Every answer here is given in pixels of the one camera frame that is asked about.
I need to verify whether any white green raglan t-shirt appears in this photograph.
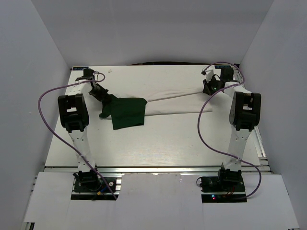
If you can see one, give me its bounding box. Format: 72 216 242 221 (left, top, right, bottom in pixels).
99 88 209 130

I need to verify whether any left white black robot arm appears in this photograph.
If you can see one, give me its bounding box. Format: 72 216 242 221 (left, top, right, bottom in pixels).
58 68 108 192

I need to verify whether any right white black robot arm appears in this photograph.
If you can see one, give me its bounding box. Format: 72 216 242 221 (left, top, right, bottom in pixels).
202 66 261 191

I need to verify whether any right blue table label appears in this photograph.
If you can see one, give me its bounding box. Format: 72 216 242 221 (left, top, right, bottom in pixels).
214 65 232 69

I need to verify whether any blue table label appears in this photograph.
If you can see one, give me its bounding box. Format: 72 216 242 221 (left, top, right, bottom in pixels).
72 67 89 71
214 65 232 69

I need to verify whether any left blue table label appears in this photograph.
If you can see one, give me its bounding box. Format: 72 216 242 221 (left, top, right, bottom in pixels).
72 67 89 71

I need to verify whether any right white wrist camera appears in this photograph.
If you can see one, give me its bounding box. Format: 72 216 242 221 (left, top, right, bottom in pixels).
201 69 214 82

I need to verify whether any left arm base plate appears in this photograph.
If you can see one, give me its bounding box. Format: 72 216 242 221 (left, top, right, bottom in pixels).
71 174 121 201

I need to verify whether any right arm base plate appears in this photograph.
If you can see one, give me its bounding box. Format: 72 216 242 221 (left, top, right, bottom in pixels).
196 176 247 204

